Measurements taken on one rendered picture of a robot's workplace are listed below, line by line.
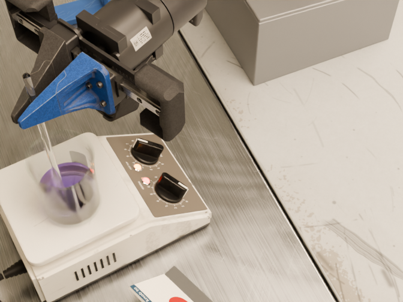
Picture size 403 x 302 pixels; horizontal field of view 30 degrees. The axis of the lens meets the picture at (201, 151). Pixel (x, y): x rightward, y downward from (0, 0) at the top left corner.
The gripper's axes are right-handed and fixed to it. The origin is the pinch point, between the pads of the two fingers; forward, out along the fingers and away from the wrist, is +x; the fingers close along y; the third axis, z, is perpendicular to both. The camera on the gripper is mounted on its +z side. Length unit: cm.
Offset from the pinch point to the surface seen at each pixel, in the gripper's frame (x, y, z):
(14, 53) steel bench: -13.8, 27.4, 25.9
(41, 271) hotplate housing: 7.0, -1.7, 18.7
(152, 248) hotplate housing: -3.4, -6.3, 24.0
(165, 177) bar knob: -8.7, -3.6, 19.1
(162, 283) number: -1.1, -9.6, 24.4
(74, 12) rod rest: -23.5, 25.9, 24.9
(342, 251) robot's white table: -16.8, -21.6, 25.9
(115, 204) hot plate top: -2.3, -2.8, 17.0
